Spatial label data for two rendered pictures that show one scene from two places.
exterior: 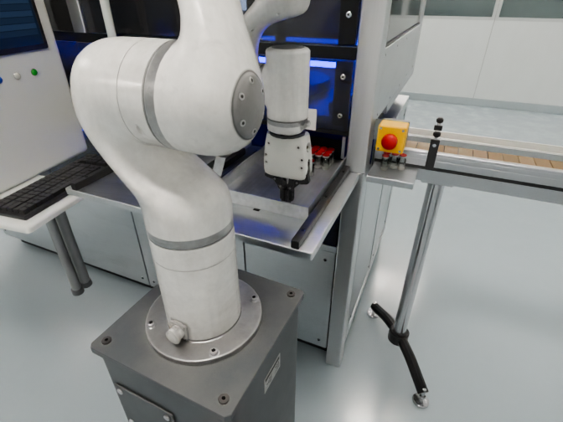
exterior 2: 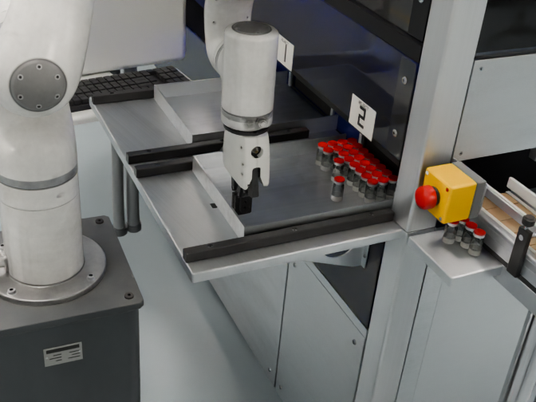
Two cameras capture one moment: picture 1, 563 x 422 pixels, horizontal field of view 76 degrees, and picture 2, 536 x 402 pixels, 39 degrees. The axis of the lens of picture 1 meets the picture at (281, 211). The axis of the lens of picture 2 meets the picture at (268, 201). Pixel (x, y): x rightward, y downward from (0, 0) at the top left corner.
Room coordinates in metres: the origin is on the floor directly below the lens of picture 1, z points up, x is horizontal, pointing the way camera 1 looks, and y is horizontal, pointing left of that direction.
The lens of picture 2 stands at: (-0.11, -0.75, 1.63)
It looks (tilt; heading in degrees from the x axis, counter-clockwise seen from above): 32 degrees down; 39
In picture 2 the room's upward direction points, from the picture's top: 5 degrees clockwise
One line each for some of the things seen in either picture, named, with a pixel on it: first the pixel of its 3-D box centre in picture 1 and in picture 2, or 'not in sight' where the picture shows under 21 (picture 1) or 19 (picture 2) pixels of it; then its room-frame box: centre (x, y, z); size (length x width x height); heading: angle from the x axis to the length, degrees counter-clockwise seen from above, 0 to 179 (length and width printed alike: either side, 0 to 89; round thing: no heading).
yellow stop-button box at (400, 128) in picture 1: (392, 136); (451, 192); (0.93, -0.30, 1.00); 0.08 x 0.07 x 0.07; 156
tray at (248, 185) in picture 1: (285, 174); (299, 183); (0.90, -0.01, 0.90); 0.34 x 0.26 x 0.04; 156
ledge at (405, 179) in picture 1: (393, 172); (460, 253); (0.96, -0.33, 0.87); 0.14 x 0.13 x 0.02; 156
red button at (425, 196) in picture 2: (389, 141); (428, 196); (0.89, -0.28, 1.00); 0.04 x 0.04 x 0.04; 66
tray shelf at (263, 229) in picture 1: (224, 177); (244, 156); (0.93, 0.16, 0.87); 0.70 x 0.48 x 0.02; 66
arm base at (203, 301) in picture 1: (198, 274); (41, 220); (0.43, 0.13, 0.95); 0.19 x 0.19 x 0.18
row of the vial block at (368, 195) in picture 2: (300, 156); (350, 171); (1.00, -0.06, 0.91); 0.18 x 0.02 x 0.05; 66
